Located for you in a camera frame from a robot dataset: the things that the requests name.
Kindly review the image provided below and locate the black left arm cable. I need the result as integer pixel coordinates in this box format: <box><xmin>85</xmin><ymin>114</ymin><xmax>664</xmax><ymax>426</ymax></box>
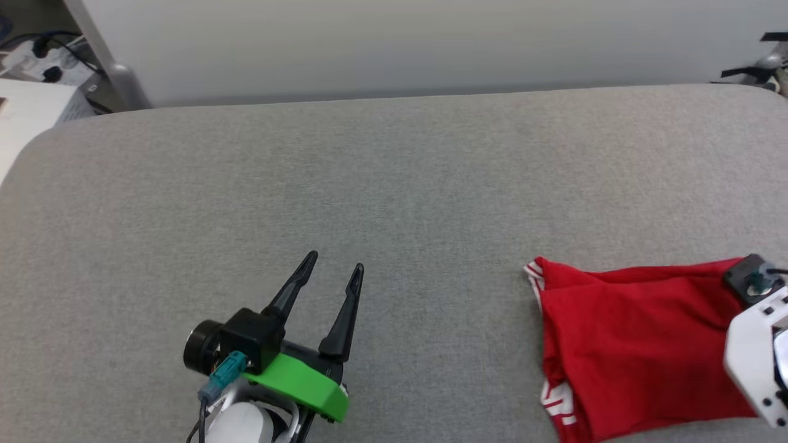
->
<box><xmin>185</xmin><ymin>394</ymin><xmax>214</xmax><ymax>443</ymax></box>

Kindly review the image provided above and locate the teal camera connector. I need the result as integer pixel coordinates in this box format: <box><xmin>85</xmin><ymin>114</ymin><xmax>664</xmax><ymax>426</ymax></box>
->
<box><xmin>198</xmin><ymin>351</ymin><xmax>249</xmax><ymax>402</ymax></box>
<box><xmin>748</xmin><ymin>271</ymin><xmax>778</xmax><ymax>295</ymax></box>

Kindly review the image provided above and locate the black metal stand foot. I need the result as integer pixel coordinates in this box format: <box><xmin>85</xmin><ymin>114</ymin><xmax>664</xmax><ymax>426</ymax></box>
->
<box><xmin>708</xmin><ymin>31</ymin><xmax>788</xmax><ymax>97</ymax></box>

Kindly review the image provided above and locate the white equipment box with handle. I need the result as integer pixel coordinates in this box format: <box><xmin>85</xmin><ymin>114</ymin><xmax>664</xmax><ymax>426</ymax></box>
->
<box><xmin>0</xmin><ymin>78</ymin><xmax>94</xmax><ymax>185</ymax></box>

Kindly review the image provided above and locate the red Bulls basketball jersey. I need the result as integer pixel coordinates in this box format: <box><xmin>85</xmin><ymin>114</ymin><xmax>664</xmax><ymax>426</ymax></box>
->
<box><xmin>523</xmin><ymin>256</ymin><xmax>762</xmax><ymax>443</ymax></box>

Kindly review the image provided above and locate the teal right camera connector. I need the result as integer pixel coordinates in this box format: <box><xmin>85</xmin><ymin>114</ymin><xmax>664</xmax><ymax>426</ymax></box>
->
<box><xmin>748</xmin><ymin>271</ymin><xmax>778</xmax><ymax>295</ymax></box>

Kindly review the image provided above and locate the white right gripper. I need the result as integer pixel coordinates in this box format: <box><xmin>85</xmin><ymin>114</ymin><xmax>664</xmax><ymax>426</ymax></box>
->
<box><xmin>723</xmin><ymin>288</ymin><xmax>788</xmax><ymax>429</ymax></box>

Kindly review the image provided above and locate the white power strip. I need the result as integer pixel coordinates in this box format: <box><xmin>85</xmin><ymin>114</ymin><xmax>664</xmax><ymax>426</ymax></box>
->
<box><xmin>0</xmin><ymin>36</ymin><xmax>94</xmax><ymax>88</ymax></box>

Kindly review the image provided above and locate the teal left camera connector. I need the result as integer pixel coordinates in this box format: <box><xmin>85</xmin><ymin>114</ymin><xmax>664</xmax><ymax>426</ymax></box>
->
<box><xmin>198</xmin><ymin>351</ymin><xmax>249</xmax><ymax>402</ymax></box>

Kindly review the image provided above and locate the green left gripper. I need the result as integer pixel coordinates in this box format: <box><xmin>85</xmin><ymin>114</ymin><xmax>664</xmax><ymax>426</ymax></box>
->
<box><xmin>243</xmin><ymin>250</ymin><xmax>366</xmax><ymax>425</ymax></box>

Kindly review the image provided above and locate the grey metal partition post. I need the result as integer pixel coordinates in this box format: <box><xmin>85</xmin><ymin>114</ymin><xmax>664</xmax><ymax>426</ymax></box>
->
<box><xmin>62</xmin><ymin>0</ymin><xmax>152</xmax><ymax>112</ymax></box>

